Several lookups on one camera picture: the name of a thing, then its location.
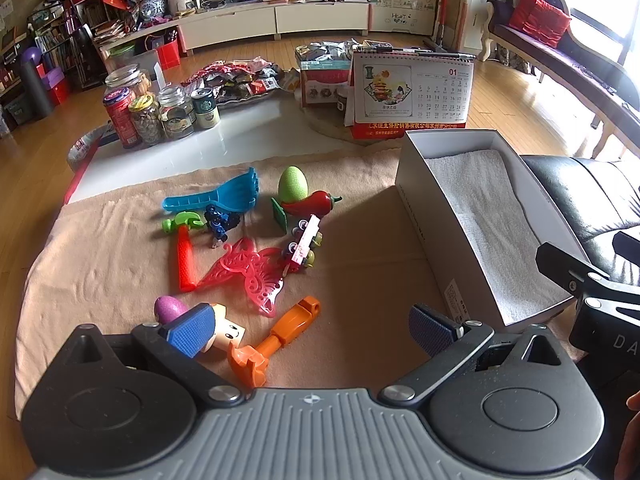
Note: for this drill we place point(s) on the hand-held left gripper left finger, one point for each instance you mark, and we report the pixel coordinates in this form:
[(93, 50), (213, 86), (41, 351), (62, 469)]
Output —
[(187, 332)]

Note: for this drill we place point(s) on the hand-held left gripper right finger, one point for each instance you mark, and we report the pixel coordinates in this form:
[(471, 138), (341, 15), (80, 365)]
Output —
[(430, 330)]

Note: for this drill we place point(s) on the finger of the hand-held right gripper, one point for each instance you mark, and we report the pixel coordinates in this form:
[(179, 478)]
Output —
[(565, 265), (629, 250)]

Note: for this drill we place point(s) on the pink plastic butterfly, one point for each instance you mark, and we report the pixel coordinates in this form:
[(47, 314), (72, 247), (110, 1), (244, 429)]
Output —
[(250, 270)]

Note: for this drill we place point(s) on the white cardboard box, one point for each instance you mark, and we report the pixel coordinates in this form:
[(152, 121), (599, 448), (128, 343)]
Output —
[(430, 220)]

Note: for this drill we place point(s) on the blue toy rake scoop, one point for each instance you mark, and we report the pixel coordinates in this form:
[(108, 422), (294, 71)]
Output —
[(235, 192)]

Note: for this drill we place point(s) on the red toy chili pepper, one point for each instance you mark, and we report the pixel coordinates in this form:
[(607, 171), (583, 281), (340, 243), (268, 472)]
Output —
[(315, 203)]

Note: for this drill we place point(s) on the green toy egg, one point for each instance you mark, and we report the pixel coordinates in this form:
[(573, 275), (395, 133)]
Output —
[(294, 185)]

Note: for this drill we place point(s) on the purple toy egg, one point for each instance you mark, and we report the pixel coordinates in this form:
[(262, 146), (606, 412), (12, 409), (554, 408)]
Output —
[(167, 307)]

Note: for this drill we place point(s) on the tan block figure toy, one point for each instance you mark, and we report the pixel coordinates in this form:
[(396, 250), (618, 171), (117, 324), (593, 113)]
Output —
[(227, 332)]

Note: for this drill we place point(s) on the black leather sofa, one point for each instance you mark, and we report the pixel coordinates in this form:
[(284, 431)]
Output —
[(575, 195)]

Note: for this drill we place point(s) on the green and red toy hammer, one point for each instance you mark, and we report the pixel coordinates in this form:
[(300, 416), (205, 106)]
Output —
[(186, 260)]

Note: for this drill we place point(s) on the orange toy wrench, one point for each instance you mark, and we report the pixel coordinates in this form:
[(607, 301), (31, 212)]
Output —
[(290, 325)]

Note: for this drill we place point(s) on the beige cloth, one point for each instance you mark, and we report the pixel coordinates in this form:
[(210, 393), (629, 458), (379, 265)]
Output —
[(100, 260)]

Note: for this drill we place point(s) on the blue toy robot car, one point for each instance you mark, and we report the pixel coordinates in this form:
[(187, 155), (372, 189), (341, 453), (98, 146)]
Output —
[(220, 220)]

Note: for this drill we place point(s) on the white toy train car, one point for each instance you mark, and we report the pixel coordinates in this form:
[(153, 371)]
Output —
[(302, 242)]

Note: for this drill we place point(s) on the purple chaise lounge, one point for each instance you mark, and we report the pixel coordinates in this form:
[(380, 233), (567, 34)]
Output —
[(550, 52)]

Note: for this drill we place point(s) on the seed jar with yellow lid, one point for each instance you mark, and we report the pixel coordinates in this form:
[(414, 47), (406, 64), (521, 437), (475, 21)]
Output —
[(146, 122)]

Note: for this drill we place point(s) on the glass jar with silver lid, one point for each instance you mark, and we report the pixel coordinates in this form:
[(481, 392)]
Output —
[(176, 115)]

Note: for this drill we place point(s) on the red can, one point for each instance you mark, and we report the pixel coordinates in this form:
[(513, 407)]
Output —
[(122, 120)]

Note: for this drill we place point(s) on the green and white can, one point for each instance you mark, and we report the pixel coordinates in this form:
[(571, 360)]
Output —
[(206, 110)]

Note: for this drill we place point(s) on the round wooden board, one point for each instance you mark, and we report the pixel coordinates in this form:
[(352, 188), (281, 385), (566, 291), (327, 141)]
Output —
[(330, 127)]

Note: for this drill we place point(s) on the red desk calendar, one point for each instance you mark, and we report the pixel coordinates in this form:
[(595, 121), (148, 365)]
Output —
[(400, 90)]

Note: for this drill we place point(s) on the black pen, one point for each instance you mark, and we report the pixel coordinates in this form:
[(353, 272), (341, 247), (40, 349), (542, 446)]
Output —
[(440, 53)]

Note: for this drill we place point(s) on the red cushion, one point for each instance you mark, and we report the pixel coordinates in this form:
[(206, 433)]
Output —
[(540, 17)]

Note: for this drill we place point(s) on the pile of snack packets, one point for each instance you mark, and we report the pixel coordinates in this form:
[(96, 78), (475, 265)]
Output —
[(235, 80)]

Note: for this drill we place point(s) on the large glass jar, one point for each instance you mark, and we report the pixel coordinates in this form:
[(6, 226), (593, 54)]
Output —
[(127, 79)]

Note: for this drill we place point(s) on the red and white carton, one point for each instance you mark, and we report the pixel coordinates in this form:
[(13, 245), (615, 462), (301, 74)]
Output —
[(320, 85)]

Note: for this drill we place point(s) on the red gift bag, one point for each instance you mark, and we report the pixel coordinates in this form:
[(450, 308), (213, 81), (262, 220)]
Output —
[(168, 55)]

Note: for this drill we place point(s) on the black rolled mat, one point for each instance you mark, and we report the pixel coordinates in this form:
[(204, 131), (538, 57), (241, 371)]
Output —
[(37, 90)]

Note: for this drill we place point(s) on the pile of silver packets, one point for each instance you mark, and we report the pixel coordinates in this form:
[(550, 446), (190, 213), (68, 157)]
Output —
[(330, 51)]

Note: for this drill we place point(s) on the cluttered bookshelf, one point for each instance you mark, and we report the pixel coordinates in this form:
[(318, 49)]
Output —
[(55, 45)]

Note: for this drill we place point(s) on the purple ball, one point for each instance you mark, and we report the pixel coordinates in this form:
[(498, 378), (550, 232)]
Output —
[(31, 55)]

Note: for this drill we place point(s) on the blue and white porcelain vase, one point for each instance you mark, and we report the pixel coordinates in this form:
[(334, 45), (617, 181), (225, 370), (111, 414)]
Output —
[(151, 5)]

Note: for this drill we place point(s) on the white low cabinet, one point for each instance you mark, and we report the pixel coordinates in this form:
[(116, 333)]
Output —
[(310, 17)]

